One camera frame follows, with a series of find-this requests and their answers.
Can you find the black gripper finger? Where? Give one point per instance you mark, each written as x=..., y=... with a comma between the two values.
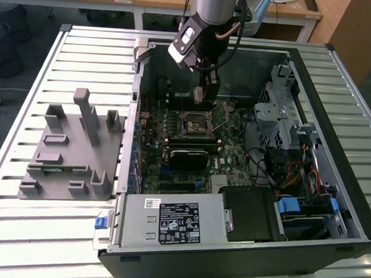
x=213, y=86
x=203, y=79

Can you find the silver CPU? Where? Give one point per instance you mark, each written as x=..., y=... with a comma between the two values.
x=198, y=95

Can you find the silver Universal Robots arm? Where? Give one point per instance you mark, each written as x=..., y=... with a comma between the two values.
x=214, y=6

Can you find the CPU socket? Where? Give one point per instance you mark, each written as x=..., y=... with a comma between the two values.
x=195, y=124

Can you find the black RAM slot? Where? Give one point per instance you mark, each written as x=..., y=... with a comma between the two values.
x=191, y=141
x=178, y=97
x=178, y=105
x=191, y=147

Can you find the green motherboard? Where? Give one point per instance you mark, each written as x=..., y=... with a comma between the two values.
x=235, y=138

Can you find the grey metal drive cage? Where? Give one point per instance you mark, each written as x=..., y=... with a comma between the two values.
x=269, y=117

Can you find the black graphics card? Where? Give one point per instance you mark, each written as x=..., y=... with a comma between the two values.
x=187, y=159

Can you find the silver chipset heat sink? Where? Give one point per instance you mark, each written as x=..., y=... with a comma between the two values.
x=219, y=182

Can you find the black phone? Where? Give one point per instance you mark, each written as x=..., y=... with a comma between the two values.
x=311, y=5

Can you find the black expansion slot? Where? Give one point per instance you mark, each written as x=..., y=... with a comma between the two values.
x=176, y=186

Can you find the black plastic shroud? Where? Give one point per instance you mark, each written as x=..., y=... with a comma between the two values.
x=250, y=214

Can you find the hard disk in blue carrier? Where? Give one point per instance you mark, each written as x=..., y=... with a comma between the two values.
x=289, y=205

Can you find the wooden cabinet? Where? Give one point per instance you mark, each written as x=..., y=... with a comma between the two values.
x=359, y=36

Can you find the grey parts rack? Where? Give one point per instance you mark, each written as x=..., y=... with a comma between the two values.
x=75, y=158

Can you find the grey power supply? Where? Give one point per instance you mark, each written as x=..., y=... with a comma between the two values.
x=138, y=217

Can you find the green RAM stick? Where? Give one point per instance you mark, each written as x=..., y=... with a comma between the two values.
x=67, y=169

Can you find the blue case latch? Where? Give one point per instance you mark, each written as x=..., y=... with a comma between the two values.
x=100, y=223

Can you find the black open PC case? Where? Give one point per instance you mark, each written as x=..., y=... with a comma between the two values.
x=197, y=264

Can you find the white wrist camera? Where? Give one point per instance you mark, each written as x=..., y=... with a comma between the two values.
x=184, y=40

